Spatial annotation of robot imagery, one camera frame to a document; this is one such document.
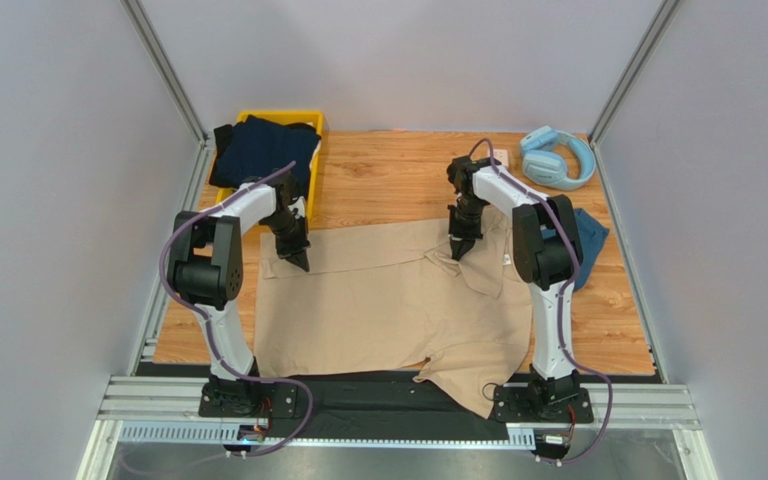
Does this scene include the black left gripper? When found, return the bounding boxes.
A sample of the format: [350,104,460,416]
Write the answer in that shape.
[264,211,312,271]

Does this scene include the beige t-shirt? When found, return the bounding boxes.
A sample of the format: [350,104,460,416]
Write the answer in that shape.
[254,208,533,417]

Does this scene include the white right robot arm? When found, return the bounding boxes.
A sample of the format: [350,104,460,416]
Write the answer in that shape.
[446,156,582,418]

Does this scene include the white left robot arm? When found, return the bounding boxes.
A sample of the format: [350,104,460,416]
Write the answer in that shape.
[159,167,310,409]

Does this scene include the small pink cube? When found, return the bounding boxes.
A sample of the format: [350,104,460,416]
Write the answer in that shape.
[492,149,510,168]

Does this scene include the light blue headphones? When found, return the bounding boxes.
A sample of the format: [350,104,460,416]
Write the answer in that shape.
[519,125,596,191]

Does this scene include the navy blue t-shirt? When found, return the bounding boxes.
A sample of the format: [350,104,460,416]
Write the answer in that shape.
[209,116,322,197]

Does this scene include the teal folded t-shirt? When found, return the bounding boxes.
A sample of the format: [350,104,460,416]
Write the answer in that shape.
[573,208,610,292]

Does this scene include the yellow plastic bin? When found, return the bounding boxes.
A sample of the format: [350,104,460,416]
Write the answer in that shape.
[208,111,324,216]

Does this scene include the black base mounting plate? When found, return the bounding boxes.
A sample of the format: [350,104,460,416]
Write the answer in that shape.
[197,371,596,441]

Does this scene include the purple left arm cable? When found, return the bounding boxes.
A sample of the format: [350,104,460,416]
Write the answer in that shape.
[159,160,315,459]

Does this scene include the left aluminium corner post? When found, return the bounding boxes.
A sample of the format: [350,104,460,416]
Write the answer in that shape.
[120,0,209,145]

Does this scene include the aluminium corner post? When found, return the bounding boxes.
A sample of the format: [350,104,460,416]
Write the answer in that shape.
[120,0,209,145]
[588,0,683,148]

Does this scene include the right aluminium corner post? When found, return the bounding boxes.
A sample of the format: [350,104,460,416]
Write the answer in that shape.
[588,0,683,148]

